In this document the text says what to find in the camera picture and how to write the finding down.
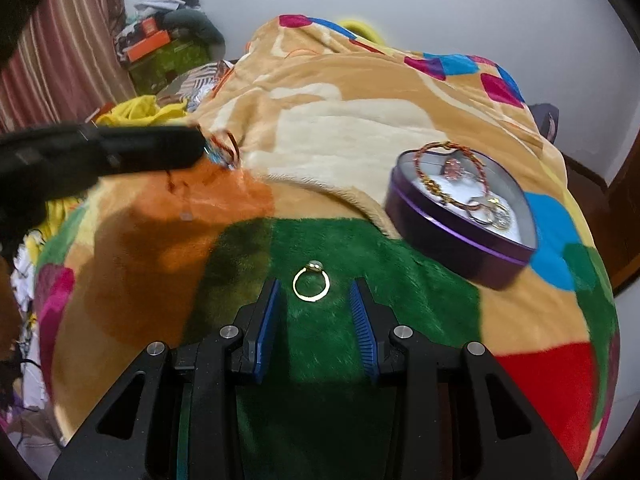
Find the yellow foam tube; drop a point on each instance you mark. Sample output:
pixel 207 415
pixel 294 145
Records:
pixel 362 30

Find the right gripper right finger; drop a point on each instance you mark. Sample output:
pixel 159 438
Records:
pixel 456 413

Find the green cardboard box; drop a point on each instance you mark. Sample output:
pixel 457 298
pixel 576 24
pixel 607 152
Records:
pixel 161 67

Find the purple heart-shaped tin box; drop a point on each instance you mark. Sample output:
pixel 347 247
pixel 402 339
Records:
pixel 474 220

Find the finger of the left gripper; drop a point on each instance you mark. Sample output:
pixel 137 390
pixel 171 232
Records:
pixel 57 161

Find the pile of clothes and boxes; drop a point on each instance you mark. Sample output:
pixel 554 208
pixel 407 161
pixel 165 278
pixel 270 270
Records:
pixel 185 16

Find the yellow cloth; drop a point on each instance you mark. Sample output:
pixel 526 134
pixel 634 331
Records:
pixel 143 111

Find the striped red curtain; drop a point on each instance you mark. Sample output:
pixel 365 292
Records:
pixel 64 66

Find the colourful patchwork fleece blanket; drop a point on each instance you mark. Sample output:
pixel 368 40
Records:
pixel 320 117

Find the grey purple backpack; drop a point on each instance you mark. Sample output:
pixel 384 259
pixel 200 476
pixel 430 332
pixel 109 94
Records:
pixel 546 117

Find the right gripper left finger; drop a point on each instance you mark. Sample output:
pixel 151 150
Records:
pixel 172 413

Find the striped patterned pillow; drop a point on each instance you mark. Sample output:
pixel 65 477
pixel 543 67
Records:
pixel 194 85

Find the orange box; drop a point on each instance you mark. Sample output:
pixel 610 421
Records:
pixel 148 45

